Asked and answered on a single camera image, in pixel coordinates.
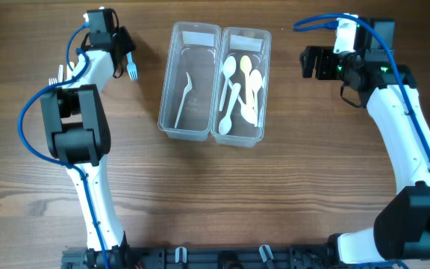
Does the right clear plastic container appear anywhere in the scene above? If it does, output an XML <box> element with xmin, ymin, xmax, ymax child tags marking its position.
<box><xmin>210</xmin><ymin>27</ymin><xmax>272</xmax><ymax>147</ymax></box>

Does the blue cable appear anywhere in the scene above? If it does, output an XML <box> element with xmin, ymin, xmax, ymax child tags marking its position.
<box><xmin>17</xmin><ymin>22</ymin><xmax>110</xmax><ymax>269</ymax></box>
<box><xmin>292</xmin><ymin>13</ymin><xmax>430</xmax><ymax>269</ymax></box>

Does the left clear plastic container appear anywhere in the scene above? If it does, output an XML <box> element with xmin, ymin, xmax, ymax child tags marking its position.
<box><xmin>158</xmin><ymin>22</ymin><xmax>221</xmax><ymax>141</ymax></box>

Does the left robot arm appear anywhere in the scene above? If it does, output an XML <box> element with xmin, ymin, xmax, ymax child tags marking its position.
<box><xmin>40</xmin><ymin>7</ymin><xmax>135</xmax><ymax>268</ymax></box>

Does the right blue cable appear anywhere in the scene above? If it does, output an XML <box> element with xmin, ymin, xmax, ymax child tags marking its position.
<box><xmin>292</xmin><ymin>13</ymin><xmax>430</xmax><ymax>269</ymax></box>

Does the clear plastic container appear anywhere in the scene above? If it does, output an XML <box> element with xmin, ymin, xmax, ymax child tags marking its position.
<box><xmin>158</xmin><ymin>22</ymin><xmax>221</xmax><ymax>141</ymax></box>
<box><xmin>210</xmin><ymin>27</ymin><xmax>272</xmax><ymax>147</ymax></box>

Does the white fork diagonal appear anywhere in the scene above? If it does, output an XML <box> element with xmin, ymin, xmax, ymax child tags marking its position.
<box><xmin>174</xmin><ymin>72</ymin><xmax>193</xmax><ymax>129</ymax></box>

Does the left blue cable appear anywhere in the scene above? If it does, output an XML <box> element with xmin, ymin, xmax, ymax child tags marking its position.
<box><xmin>17</xmin><ymin>22</ymin><xmax>110</xmax><ymax>269</ymax></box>

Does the white plastic spoon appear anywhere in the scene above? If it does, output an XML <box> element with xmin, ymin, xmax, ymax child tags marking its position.
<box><xmin>219</xmin><ymin>56</ymin><xmax>236</xmax><ymax>111</ymax></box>
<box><xmin>228</xmin><ymin>80</ymin><xmax>258</xmax><ymax>126</ymax></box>
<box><xmin>249</xmin><ymin>69</ymin><xmax>263</xmax><ymax>127</ymax></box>
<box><xmin>219</xmin><ymin>83</ymin><xmax>241</xmax><ymax>135</ymax></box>

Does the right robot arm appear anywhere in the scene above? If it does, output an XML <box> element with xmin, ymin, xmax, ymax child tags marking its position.
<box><xmin>293</xmin><ymin>13</ymin><xmax>430</xmax><ymax>268</ymax></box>

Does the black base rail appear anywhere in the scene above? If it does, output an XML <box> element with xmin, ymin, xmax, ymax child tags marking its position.
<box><xmin>60</xmin><ymin>244</ymin><xmax>350</xmax><ymax>269</ymax></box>

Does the yellow plastic spoon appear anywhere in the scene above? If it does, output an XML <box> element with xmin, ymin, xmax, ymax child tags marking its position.
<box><xmin>240</xmin><ymin>55</ymin><xmax>254</xmax><ymax>108</ymax></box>

